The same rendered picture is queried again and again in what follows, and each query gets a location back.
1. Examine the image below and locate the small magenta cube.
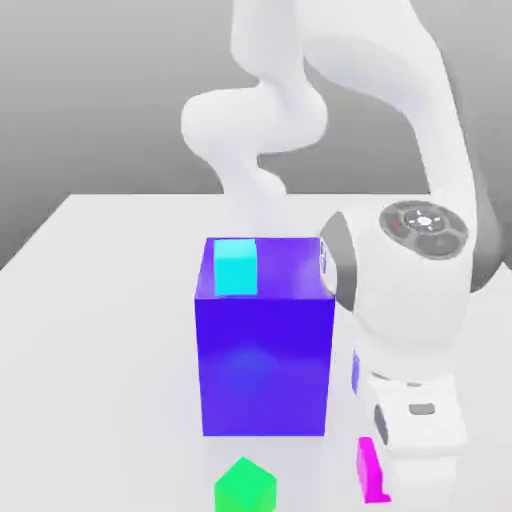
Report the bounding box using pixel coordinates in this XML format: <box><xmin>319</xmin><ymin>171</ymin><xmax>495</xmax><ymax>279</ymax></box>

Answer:
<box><xmin>356</xmin><ymin>436</ymin><xmax>392</xmax><ymax>505</ymax></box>

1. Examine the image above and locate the large blue box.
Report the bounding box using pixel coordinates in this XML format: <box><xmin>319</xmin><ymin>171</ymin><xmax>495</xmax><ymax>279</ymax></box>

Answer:
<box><xmin>194</xmin><ymin>236</ymin><xmax>336</xmax><ymax>438</ymax></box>

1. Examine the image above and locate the small cyan cube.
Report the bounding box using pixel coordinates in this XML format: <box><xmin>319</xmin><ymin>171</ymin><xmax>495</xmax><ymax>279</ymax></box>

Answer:
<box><xmin>213</xmin><ymin>238</ymin><xmax>259</xmax><ymax>298</ymax></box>

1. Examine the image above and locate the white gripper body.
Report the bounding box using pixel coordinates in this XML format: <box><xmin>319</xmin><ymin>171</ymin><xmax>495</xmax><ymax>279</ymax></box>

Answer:
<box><xmin>382</xmin><ymin>442</ymin><xmax>458</xmax><ymax>512</ymax></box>

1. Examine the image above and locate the small green cube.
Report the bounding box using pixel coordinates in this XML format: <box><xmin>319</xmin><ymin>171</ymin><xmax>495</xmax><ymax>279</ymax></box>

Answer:
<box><xmin>213</xmin><ymin>456</ymin><xmax>278</xmax><ymax>512</ymax></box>

